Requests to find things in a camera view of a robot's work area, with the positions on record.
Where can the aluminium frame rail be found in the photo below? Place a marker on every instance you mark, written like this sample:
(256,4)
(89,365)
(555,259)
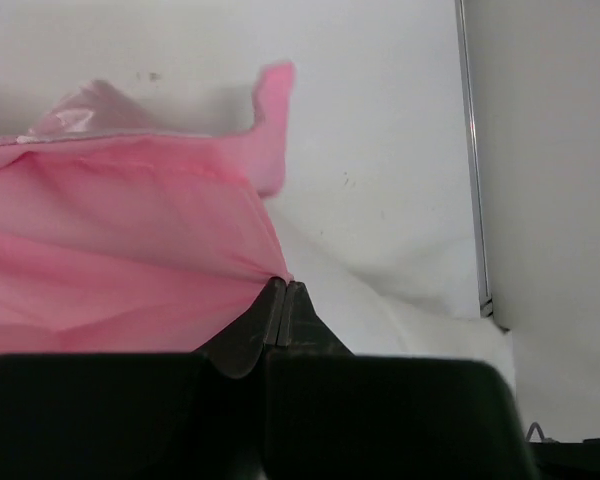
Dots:
(484,287)

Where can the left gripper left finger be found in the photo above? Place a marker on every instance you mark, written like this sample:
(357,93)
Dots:
(194,415)

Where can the pink satin pillowcase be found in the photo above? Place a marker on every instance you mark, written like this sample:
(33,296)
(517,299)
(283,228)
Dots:
(116,236)

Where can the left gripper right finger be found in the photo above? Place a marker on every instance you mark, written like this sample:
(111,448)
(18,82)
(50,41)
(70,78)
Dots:
(331,414)

